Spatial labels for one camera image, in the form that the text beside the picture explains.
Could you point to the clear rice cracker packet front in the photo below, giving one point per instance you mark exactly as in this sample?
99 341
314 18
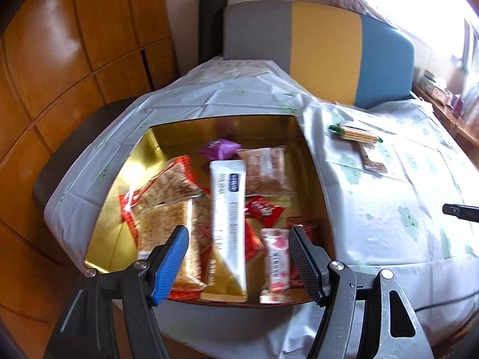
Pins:
168 228

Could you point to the wooden shelf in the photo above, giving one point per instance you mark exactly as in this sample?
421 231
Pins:
456 123

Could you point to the red cracker packet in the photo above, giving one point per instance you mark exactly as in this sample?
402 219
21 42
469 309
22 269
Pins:
168 185

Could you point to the purple bottle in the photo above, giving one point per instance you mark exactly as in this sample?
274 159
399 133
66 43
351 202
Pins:
457 104

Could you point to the dark red snack packet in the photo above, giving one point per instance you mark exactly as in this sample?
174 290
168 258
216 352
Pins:
305 222

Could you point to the black post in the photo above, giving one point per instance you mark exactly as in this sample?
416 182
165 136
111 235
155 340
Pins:
211 26

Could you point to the pale printed tablecloth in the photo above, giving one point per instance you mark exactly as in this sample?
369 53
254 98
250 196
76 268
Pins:
374 213

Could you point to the biscuit stick packet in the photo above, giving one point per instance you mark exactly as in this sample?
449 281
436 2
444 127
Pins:
355 134

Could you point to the pink white snack packet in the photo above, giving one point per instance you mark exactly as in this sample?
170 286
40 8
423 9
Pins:
275 261

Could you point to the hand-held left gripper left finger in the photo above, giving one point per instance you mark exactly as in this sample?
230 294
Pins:
170 265

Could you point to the clear brown snack packet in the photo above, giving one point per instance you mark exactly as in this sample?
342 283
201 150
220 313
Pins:
267 172

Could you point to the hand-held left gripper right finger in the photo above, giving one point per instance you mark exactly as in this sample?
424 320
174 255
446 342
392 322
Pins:
305 265

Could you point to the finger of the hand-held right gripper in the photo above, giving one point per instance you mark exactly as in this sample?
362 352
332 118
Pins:
462 212

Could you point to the gold lined red box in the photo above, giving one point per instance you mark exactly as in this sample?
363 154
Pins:
179 146

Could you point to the long white snack packet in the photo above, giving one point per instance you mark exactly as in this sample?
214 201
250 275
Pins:
226 213

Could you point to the bright window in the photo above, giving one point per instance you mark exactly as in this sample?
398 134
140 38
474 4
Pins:
423 3

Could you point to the wicker basket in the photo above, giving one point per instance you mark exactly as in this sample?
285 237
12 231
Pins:
436 86

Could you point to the purple snack packet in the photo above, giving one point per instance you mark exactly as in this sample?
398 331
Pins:
219 149

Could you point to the small red candy packet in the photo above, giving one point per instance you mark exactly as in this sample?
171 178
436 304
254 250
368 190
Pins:
264 207

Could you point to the wooden wardrobe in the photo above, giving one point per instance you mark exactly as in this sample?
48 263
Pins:
56 45

